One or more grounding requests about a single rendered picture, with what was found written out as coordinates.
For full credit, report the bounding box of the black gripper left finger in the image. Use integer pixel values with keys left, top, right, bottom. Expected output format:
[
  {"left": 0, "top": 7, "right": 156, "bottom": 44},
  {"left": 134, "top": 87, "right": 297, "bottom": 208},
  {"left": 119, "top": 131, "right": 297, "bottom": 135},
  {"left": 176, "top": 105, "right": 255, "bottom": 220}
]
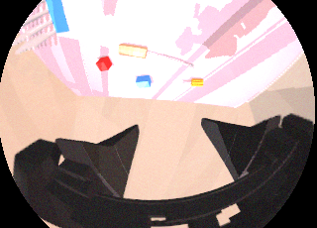
[{"left": 55, "top": 124, "right": 140, "bottom": 197}]

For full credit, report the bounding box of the blue flat strip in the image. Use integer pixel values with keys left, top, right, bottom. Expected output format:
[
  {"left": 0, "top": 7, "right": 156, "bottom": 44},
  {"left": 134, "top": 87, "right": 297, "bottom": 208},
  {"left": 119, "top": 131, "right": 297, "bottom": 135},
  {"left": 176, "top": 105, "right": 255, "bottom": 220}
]
[{"left": 45, "top": 0, "right": 68, "bottom": 34}]

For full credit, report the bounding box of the red cube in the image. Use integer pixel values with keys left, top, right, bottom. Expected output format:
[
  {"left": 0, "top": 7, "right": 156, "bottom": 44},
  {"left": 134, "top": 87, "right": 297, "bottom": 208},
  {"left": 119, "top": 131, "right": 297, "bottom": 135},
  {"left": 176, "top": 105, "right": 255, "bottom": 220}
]
[{"left": 96, "top": 57, "right": 112, "bottom": 72}]

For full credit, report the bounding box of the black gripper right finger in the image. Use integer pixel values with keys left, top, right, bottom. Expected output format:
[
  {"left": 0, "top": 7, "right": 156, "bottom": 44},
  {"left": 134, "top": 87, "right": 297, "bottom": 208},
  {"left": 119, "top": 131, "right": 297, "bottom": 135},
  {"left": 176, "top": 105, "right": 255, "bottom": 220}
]
[{"left": 201, "top": 116, "right": 281, "bottom": 180}]

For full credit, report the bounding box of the small blue block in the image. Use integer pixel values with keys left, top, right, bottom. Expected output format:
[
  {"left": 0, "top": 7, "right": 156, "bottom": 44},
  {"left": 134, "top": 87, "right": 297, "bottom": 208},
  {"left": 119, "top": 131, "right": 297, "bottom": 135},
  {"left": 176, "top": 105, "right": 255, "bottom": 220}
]
[{"left": 135, "top": 74, "right": 152, "bottom": 88}]

